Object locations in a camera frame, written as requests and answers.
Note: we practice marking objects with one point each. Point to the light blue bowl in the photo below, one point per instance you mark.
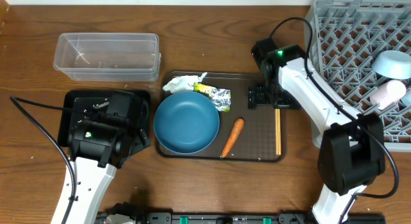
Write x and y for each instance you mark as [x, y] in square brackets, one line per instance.
[392, 64]

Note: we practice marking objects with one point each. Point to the dark blue plate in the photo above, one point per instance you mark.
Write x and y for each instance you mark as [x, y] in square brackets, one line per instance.
[186, 122]

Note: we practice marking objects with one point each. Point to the dark brown serving tray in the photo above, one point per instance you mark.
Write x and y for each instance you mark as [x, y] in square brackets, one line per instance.
[263, 138]

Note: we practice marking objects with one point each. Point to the left wooden chopstick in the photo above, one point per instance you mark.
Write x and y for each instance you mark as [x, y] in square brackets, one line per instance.
[276, 132]

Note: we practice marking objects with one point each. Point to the grey dishwasher rack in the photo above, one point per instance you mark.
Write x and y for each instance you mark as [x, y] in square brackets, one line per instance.
[349, 35]

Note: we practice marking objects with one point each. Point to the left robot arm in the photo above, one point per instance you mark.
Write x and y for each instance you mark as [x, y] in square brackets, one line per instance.
[105, 129]

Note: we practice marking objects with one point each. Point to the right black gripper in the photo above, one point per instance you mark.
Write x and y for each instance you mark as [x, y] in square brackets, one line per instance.
[257, 97]

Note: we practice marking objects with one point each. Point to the crumpled white paper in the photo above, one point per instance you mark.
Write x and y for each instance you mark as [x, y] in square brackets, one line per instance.
[183, 83]

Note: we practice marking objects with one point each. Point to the green foil snack wrapper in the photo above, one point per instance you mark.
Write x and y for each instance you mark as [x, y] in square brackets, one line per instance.
[221, 98]

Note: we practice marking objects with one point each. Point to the white pink cup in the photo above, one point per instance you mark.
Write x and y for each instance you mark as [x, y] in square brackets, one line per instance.
[388, 93]

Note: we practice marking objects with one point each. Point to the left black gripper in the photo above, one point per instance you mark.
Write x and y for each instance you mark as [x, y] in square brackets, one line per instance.
[135, 150]

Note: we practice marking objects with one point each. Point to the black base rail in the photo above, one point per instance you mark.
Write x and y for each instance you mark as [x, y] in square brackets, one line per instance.
[168, 218]

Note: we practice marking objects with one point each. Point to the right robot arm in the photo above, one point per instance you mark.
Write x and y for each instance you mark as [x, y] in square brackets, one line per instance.
[350, 155]

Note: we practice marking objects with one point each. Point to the orange carrot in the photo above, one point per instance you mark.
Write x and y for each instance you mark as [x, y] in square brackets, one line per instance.
[235, 132]

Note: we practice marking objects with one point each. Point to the black plastic bin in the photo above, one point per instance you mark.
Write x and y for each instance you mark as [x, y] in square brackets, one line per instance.
[85, 99]

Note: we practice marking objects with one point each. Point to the clear plastic bin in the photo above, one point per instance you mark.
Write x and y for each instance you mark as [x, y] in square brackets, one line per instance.
[108, 57]

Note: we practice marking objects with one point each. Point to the light blue cup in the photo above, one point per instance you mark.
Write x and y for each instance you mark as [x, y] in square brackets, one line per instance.
[406, 99]

